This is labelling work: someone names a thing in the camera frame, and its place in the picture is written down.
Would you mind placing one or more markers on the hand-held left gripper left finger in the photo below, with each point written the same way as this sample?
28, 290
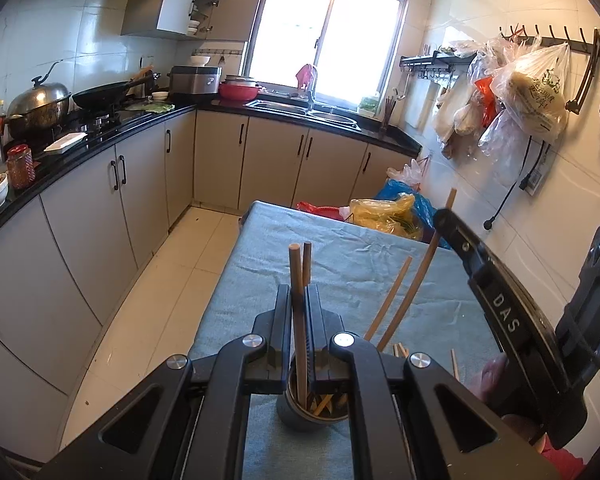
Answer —
282, 320

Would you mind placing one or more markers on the kitchen window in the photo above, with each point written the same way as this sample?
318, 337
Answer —
325, 35

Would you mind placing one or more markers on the person's right hand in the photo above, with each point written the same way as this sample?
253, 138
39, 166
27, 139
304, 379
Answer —
492, 375

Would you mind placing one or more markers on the steel sink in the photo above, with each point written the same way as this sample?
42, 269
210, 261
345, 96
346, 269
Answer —
300, 110

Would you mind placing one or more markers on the red basin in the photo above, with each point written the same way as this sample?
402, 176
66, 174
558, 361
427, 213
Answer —
239, 91

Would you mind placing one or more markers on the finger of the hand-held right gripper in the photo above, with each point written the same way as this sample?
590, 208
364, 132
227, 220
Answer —
500, 305

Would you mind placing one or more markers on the dark grey utensil holder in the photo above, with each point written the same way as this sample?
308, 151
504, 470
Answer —
300, 417

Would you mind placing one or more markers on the black wall rack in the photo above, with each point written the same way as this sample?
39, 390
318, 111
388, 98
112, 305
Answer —
430, 60

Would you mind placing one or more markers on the red jar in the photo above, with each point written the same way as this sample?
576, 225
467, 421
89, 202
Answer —
21, 167

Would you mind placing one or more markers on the orange plastic bag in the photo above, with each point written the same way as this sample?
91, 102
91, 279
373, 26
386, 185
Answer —
486, 97

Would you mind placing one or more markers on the clear bag with tan contents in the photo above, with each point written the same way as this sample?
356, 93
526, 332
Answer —
535, 95

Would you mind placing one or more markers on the lower kitchen cabinets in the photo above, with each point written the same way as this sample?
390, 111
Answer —
80, 225

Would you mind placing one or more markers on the yellow plastic bag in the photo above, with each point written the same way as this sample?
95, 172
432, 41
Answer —
380, 215

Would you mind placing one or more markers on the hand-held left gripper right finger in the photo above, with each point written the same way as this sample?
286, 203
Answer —
314, 320

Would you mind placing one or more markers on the black hook rail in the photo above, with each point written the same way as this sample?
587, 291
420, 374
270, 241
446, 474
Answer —
555, 42

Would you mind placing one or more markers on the blue plastic bag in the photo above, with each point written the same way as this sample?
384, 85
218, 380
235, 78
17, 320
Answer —
425, 210

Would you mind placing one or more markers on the black countertop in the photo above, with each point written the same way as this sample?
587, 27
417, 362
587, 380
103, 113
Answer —
215, 106

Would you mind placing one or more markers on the pink cloth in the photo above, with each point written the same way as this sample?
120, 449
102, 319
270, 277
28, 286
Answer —
305, 76

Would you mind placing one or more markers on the open cabinet with dishes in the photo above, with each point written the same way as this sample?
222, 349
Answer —
150, 15

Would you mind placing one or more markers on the green vegetable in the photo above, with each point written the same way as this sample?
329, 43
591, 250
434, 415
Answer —
152, 107

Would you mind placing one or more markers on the red plastic bag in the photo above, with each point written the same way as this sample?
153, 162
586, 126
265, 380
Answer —
320, 210

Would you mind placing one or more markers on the black wok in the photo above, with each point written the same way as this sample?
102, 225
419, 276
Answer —
100, 96

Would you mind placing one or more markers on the white cutting board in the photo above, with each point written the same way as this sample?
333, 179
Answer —
420, 105

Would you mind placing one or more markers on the steel pot with lid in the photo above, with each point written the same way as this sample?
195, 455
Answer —
37, 105

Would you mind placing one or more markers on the bundle of dark chopsticks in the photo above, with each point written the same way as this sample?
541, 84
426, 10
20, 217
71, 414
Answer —
389, 115

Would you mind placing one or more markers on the small white bowl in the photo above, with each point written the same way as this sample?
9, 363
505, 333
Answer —
160, 96

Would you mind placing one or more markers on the silver rice cooker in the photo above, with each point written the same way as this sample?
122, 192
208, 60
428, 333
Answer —
195, 81

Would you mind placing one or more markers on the small white plastic bag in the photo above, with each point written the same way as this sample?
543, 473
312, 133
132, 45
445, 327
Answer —
407, 172

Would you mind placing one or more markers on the white tray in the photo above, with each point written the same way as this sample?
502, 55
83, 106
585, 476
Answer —
65, 143

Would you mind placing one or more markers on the long wooden chopstick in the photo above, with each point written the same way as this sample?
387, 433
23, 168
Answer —
306, 262
323, 405
392, 292
420, 280
342, 401
296, 270

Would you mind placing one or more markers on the gas stove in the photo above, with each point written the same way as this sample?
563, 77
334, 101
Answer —
95, 122

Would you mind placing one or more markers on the blue-grey towel tablecloth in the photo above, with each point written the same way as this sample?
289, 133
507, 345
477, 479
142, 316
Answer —
270, 260

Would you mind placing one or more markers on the green and white box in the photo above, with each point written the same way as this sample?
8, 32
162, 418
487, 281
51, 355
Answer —
369, 105

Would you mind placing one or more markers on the steel faucet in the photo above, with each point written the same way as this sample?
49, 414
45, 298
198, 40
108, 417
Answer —
313, 87

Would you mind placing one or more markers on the person's right forearm red sleeve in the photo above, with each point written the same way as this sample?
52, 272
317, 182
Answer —
562, 465

